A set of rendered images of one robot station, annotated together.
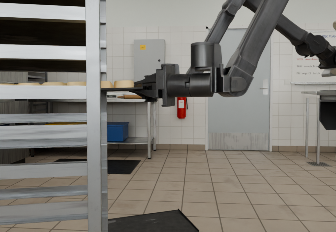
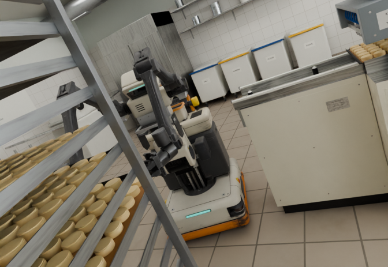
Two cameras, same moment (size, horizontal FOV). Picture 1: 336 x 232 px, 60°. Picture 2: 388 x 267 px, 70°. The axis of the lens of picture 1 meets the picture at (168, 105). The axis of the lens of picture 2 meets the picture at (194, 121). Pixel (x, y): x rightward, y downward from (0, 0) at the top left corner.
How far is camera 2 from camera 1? 92 cm
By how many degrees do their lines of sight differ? 67
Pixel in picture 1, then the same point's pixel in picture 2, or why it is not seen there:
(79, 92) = (145, 200)
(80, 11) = (118, 148)
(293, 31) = not seen: hidden behind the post
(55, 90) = (140, 210)
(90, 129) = (167, 213)
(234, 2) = not seen: hidden behind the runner
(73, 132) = (157, 226)
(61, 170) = (167, 255)
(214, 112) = not seen: outside the picture
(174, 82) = (163, 158)
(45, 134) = (152, 242)
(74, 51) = (130, 177)
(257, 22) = (162, 108)
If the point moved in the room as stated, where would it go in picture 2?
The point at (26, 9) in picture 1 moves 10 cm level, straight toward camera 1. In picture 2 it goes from (101, 167) to (138, 150)
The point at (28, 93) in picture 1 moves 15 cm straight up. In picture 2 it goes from (135, 225) to (108, 179)
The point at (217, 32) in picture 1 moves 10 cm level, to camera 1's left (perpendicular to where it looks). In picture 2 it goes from (74, 124) to (60, 133)
